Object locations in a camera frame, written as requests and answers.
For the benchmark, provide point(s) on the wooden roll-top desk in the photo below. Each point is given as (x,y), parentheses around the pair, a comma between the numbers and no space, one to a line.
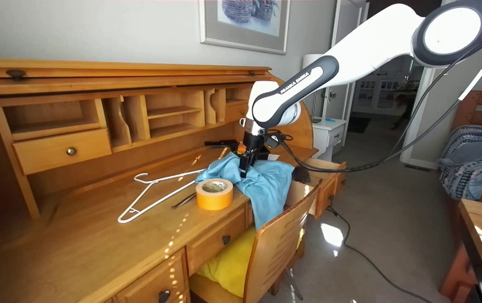
(73,136)

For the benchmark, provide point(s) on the white wire hanger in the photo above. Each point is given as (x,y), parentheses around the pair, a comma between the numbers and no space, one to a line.
(154,193)

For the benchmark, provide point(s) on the white nightstand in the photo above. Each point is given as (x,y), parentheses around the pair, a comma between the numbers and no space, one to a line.
(328,137)

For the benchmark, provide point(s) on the framed wall picture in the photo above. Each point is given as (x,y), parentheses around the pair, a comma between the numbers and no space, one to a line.
(257,26)

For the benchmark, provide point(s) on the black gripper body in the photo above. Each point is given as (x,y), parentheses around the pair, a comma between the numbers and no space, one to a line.
(257,148)

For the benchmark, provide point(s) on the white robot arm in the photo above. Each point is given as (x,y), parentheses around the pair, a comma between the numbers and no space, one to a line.
(447,36)

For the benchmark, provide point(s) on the patterned blanket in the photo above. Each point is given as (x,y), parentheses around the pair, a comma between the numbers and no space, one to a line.
(461,164)

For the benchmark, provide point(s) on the orange tape roll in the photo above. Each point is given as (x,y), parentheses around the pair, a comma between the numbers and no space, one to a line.
(215,195)

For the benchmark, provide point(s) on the open wooden side drawer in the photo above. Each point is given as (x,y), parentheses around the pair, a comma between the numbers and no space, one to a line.
(331,179)

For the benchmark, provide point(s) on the light blue cloth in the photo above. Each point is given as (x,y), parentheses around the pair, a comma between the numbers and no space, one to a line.
(265,185)

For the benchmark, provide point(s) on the wooden chair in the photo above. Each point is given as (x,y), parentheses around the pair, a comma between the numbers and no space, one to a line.
(276,242)

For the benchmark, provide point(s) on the black pen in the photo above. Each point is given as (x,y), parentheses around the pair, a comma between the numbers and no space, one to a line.
(184,201)

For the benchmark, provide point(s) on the yellow seat cushion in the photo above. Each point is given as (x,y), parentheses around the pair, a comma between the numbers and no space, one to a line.
(233,264)

